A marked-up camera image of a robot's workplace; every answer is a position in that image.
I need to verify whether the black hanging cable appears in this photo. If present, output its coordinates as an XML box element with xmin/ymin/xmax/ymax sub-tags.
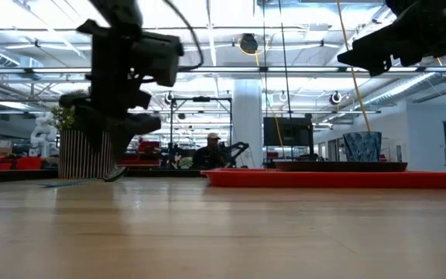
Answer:
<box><xmin>277</xmin><ymin>0</ymin><xmax>294</xmax><ymax>160</ymax></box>

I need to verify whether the yellow hanging cable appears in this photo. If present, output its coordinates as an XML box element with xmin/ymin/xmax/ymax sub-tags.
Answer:
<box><xmin>335</xmin><ymin>0</ymin><xmax>372</xmax><ymax>133</ymax></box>

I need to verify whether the blue strap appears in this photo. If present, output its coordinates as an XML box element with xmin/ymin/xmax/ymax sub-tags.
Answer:
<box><xmin>39</xmin><ymin>177</ymin><xmax>105</xmax><ymax>188</ymax></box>

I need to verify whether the red storage bin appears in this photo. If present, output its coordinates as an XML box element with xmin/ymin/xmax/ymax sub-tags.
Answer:
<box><xmin>115</xmin><ymin>139</ymin><xmax>162</xmax><ymax>168</ymax></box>

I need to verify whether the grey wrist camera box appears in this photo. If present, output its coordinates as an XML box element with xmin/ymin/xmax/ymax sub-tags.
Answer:
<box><xmin>131</xmin><ymin>31</ymin><xmax>185</xmax><ymax>88</ymax></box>

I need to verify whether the black metal frame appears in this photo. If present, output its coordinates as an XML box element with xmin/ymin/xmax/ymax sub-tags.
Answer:
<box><xmin>168</xmin><ymin>95</ymin><xmax>235</xmax><ymax>168</ymax></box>

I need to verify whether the slatted wooden planter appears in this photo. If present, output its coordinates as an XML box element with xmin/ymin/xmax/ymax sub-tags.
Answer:
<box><xmin>57</xmin><ymin>129</ymin><xmax>118</xmax><ymax>180</ymax></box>

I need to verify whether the white robot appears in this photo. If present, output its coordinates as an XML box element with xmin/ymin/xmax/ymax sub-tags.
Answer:
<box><xmin>28</xmin><ymin>112</ymin><xmax>60</xmax><ymax>157</ymax></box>

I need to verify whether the white column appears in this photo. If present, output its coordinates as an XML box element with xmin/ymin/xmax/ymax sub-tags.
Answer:
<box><xmin>232</xmin><ymin>78</ymin><xmax>264</xmax><ymax>169</ymax></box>

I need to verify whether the black ceiling cord reel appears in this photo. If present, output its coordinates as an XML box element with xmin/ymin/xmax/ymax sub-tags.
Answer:
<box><xmin>237</xmin><ymin>33</ymin><xmax>259</xmax><ymax>55</ymax></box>

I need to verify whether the blue patterned cup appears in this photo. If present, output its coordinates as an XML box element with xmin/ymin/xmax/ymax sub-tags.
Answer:
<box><xmin>342</xmin><ymin>130</ymin><xmax>383</xmax><ymax>163</ymax></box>

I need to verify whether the person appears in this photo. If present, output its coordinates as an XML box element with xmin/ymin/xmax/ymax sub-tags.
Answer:
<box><xmin>191</xmin><ymin>132</ymin><xmax>226</xmax><ymax>170</ymax></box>

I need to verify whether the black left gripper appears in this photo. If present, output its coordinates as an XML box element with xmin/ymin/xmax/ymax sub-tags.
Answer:
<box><xmin>58</xmin><ymin>18</ymin><xmax>163</xmax><ymax>160</ymax></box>

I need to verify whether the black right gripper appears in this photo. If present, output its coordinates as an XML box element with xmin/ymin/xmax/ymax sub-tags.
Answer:
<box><xmin>337</xmin><ymin>0</ymin><xmax>446</xmax><ymax>78</ymax></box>

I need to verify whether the black monitor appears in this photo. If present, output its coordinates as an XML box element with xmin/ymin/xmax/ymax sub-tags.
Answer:
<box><xmin>262</xmin><ymin>116</ymin><xmax>314</xmax><ymax>147</ymax></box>

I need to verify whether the red tray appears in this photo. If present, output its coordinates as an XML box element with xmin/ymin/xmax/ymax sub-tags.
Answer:
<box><xmin>200</xmin><ymin>167</ymin><xmax>446</xmax><ymax>190</ymax></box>

